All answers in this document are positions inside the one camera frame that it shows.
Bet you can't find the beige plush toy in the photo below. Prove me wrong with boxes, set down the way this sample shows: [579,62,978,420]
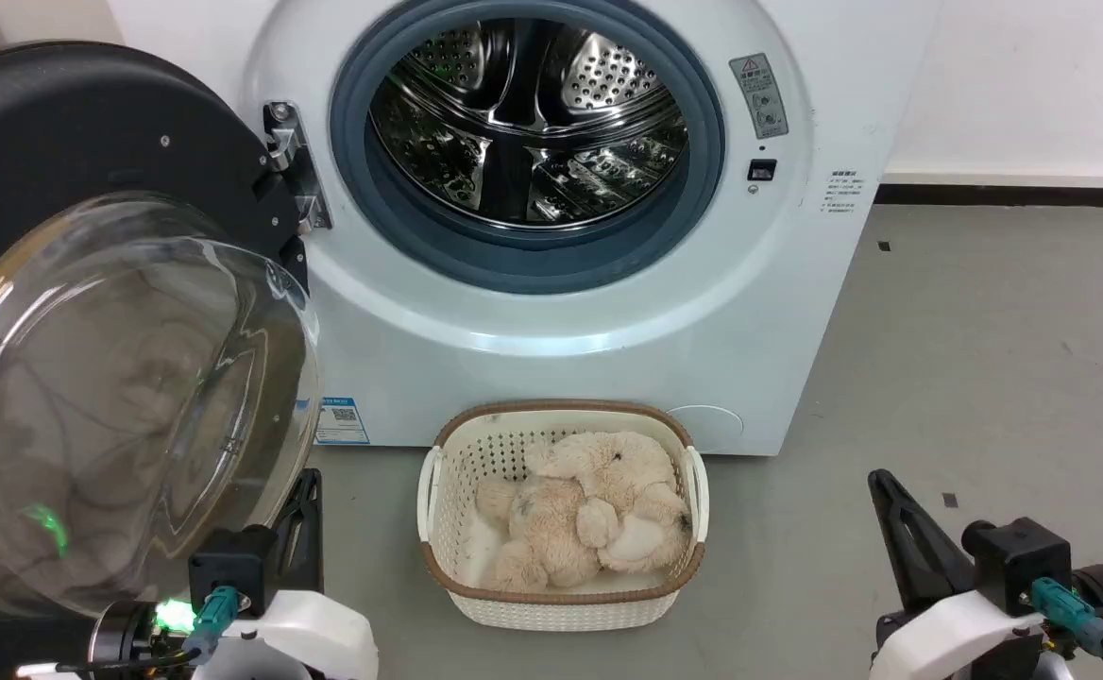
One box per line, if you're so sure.
[474,432,693,593]

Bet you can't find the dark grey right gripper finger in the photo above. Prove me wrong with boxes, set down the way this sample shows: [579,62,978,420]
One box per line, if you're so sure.
[868,468,979,617]

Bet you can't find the stainless steel washer drum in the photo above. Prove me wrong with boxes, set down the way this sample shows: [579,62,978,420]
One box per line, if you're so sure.
[368,17,691,230]

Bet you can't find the grey warning sticker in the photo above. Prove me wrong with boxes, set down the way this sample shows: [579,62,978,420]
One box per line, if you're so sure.
[729,53,790,141]

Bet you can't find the black wall baseboard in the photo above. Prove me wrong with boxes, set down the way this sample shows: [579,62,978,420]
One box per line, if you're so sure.
[875,184,1103,208]

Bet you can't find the blue QR code sticker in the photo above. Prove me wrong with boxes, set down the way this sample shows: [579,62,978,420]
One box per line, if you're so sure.
[314,397,370,446]

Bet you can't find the black round glass washer door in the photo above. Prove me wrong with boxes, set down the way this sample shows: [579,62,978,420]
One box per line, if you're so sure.
[0,41,323,621]

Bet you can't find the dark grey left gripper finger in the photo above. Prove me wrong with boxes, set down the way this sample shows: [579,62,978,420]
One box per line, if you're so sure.
[271,468,325,594]

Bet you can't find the teal right cable connector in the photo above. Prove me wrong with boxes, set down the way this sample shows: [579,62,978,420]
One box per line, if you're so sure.
[1029,577,1103,655]

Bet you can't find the teal cable connector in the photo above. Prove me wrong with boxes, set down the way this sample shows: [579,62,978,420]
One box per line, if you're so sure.
[181,586,240,664]
[1029,577,1103,655]

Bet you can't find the white laundry basket brown rim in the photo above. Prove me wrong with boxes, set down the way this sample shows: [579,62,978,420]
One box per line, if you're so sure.
[416,399,710,633]

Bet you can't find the metal door hinge bracket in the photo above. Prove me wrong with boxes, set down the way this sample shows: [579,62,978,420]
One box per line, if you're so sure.
[263,101,333,233]

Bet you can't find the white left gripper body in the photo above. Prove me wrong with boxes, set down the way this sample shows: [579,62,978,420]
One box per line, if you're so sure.
[191,590,380,680]

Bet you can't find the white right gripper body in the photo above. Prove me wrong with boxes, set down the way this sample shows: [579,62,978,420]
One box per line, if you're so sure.
[871,589,1051,680]

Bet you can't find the white front-load washing machine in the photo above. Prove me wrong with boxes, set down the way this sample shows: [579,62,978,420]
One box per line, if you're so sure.
[106,0,943,458]

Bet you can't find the teal left cable connector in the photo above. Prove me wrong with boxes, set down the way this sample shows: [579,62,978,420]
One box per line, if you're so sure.
[181,586,240,664]

